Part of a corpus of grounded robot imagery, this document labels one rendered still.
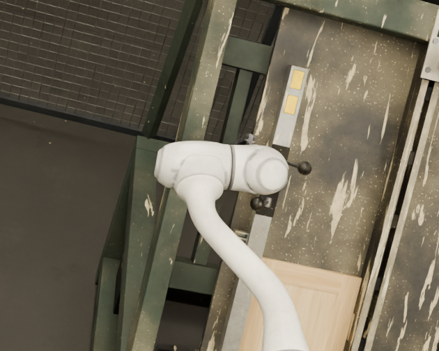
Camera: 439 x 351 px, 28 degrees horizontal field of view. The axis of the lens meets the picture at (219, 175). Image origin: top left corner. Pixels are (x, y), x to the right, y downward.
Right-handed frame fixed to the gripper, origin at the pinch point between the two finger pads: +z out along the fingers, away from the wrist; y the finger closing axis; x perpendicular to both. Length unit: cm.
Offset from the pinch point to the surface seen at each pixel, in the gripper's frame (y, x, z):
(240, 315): 45.0, 15.0, 11.5
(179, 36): -30, -10, 90
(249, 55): -26.1, 1.4, 18.9
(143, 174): 23, -9, 110
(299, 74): -24.0, 14.7, 11.5
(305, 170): 0.3, 19.4, -0.4
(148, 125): 5, -10, 120
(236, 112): -9.9, 2.0, 20.4
